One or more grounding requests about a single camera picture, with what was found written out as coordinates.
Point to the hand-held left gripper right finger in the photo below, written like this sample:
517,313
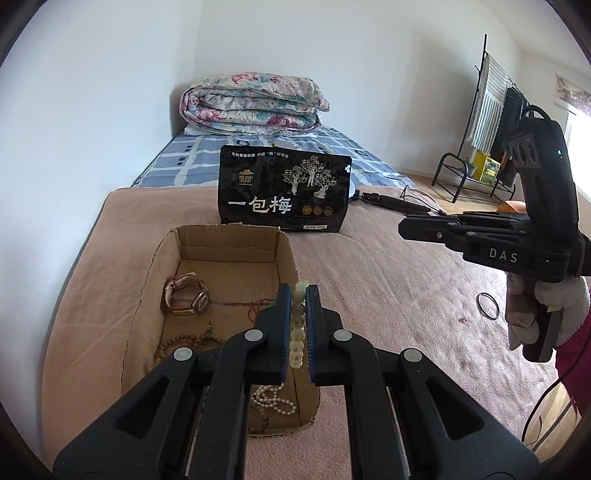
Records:
311,332

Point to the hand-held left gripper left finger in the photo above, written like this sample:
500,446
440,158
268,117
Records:
284,323

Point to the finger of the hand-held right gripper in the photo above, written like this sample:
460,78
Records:
429,230
498,218

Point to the cardboard box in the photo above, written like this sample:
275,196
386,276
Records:
231,242

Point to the person's right forearm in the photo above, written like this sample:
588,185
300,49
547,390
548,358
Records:
577,369

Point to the person's right hand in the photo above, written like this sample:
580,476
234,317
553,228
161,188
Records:
519,314

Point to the orange cloth covered table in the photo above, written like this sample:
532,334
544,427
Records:
512,207

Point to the window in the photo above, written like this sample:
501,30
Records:
582,157

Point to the yellow crate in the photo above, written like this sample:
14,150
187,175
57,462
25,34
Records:
489,168

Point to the black metal clothes rack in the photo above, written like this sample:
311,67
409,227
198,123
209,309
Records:
443,166

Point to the pink fleece blanket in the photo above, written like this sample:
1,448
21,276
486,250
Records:
392,300

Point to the dark hanging clothes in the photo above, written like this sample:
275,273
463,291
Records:
510,115

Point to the dark metal bangle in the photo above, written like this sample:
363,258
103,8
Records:
479,305

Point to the floral curtain valance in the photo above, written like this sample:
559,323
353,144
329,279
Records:
572,94

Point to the striped hanging towel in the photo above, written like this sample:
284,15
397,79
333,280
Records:
489,110

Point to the black snack bag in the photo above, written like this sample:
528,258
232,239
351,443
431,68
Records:
277,184

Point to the blue checked bed sheet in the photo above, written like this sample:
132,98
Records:
194,157

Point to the folded floral quilt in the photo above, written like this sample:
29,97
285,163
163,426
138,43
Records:
254,104

